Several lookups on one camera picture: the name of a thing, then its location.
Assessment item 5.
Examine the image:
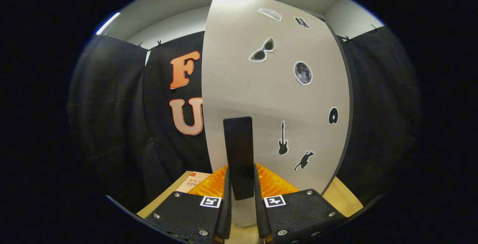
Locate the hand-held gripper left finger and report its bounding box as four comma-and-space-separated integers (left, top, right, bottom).
144, 165, 232, 244

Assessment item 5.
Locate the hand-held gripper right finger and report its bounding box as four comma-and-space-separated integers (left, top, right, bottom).
254, 163, 348, 244

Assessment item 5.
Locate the black door handle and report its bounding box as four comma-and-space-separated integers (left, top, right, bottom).
223, 116, 255, 201

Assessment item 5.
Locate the beige cover book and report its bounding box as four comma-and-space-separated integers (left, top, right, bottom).
175, 172, 211, 194

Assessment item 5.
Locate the black backdrop cloth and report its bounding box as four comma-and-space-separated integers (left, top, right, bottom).
67, 24, 422, 215

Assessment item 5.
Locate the ceiling light strip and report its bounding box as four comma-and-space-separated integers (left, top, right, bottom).
96, 12, 121, 35

